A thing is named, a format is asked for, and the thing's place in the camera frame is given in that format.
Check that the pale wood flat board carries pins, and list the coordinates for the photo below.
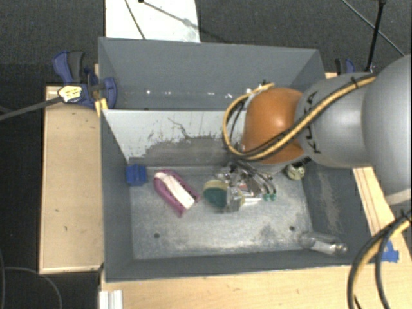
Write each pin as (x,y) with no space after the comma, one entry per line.
(71,185)

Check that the green and yellow round sponge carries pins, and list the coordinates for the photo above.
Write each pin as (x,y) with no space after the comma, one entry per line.
(213,195)

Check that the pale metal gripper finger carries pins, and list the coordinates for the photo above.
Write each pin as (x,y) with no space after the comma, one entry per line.
(227,175)
(237,200)

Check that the purple and white brush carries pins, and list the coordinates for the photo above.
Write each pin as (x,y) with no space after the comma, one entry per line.
(175,192)

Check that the grey metal bin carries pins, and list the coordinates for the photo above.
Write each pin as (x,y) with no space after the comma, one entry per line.
(206,230)

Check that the blue ribbed block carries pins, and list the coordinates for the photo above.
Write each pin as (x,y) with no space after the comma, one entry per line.
(136,174)

